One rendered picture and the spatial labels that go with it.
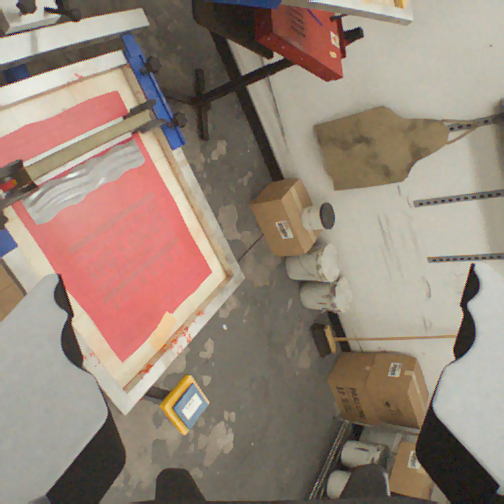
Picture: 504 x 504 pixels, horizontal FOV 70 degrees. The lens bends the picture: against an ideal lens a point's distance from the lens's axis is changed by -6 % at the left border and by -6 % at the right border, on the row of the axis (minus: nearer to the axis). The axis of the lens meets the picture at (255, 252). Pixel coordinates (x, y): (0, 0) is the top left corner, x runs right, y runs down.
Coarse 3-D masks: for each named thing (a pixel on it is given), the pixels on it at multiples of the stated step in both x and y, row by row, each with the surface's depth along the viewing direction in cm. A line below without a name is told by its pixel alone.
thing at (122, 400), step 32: (96, 64) 91; (128, 64) 99; (0, 96) 73; (32, 96) 80; (160, 128) 106; (192, 192) 115; (224, 256) 124; (32, 288) 77; (224, 288) 123; (192, 320) 112; (160, 352) 104; (128, 384) 97
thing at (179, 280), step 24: (96, 96) 95; (120, 96) 100; (72, 120) 90; (96, 120) 95; (120, 144) 100; (144, 168) 106; (120, 192) 99; (144, 192) 105; (168, 192) 112; (168, 216) 111; (192, 240) 118; (192, 264) 117; (168, 288) 110; (192, 288) 117
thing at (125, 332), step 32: (32, 128) 82; (0, 160) 76; (96, 192) 94; (32, 224) 81; (64, 224) 87; (96, 224) 93; (64, 256) 87; (96, 320) 92; (128, 320) 99; (160, 320) 107; (128, 352) 98
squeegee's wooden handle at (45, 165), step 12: (132, 120) 91; (144, 120) 94; (108, 132) 86; (120, 132) 88; (72, 144) 79; (84, 144) 81; (96, 144) 83; (48, 156) 75; (60, 156) 77; (72, 156) 79; (24, 168) 71; (36, 168) 73; (48, 168) 75; (24, 180) 74
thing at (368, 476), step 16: (368, 464) 6; (160, 480) 6; (176, 480) 6; (192, 480) 6; (352, 480) 6; (368, 480) 6; (384, 480) 6; (160, 496) 5; (176, 496) 5; (192, 496) 5; (352, 496) 5; (368, 496) 5; (384, 496) 5; (400, 496) 5
